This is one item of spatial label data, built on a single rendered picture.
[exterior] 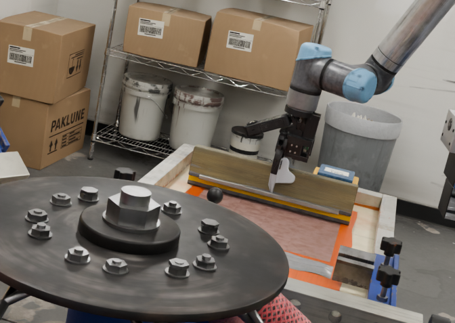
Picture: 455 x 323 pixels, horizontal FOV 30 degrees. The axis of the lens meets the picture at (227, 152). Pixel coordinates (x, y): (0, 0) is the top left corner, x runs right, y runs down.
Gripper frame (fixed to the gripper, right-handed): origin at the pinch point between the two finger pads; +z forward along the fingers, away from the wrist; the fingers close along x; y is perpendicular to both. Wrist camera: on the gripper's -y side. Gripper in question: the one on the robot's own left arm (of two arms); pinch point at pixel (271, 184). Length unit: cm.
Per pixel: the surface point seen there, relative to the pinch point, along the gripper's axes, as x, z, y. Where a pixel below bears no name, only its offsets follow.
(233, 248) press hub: -121, -31, 9
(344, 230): -5.1, 4.2, 20.0
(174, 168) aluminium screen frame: -1.8, 2.4, -23.9
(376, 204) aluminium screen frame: 16.5, 2.6, 26.0
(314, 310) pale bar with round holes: -66, -2, 18
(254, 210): -8.1, 4.9, -1.6
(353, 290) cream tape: -38.8, 3.9, 24.4
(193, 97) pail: 286, 51, -84
